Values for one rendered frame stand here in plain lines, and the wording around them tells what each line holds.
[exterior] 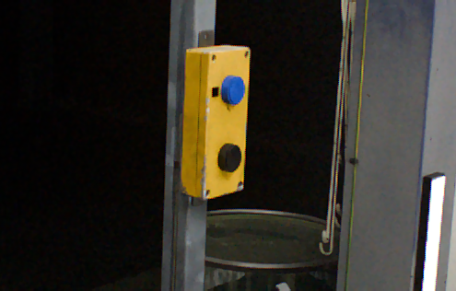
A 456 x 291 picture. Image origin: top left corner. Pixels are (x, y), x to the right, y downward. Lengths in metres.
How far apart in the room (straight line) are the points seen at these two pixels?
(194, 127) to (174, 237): 0.23
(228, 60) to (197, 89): 0.08
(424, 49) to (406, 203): 0.32
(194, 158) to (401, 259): 0.61
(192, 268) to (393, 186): 0.51
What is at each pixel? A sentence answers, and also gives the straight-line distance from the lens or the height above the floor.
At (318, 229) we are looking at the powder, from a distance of 3.29.
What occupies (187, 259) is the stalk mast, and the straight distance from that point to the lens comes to 1.94.
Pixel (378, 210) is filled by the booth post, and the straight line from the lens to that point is 2.27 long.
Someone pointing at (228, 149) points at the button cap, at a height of 1.38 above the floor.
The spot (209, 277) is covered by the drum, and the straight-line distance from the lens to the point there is 2.90.
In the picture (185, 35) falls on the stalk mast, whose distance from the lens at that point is 1.86.
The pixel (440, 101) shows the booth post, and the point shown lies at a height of 1.42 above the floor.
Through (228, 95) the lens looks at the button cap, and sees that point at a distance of 1.82.
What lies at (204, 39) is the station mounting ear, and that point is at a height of 1.56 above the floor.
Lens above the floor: 1.76
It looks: 12 degrees down
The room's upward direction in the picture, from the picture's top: 3 degrees clockwise
